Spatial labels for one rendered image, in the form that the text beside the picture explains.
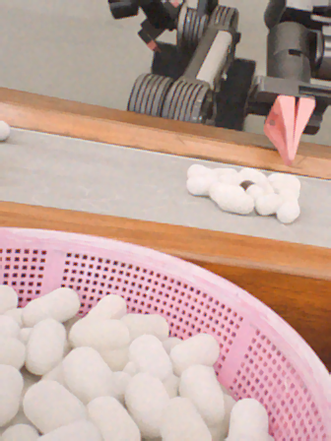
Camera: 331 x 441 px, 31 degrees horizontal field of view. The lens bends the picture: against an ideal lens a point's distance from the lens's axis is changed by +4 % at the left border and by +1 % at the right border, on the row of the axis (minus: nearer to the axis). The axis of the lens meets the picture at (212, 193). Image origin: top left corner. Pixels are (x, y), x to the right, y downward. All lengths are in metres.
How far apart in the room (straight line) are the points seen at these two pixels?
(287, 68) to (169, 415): 0.55
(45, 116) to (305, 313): 0.44
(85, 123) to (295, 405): 0.51
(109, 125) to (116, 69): 1.96
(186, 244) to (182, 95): 0.61
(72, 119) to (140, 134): 0.08
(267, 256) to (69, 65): 2.37
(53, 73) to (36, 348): 2.47
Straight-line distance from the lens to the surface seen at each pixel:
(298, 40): 0.80
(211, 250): 0.39
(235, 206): 0.55
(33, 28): 2.76
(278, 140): 0.74
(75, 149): 0.68
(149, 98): 0.99
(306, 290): 0.40
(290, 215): 0.55
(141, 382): 0.30
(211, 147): 0.74
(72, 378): 0.30
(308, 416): 0.29
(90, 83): 2.72
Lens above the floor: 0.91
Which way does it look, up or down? 17 degrees down
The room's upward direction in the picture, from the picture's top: 11 degrees clockwise
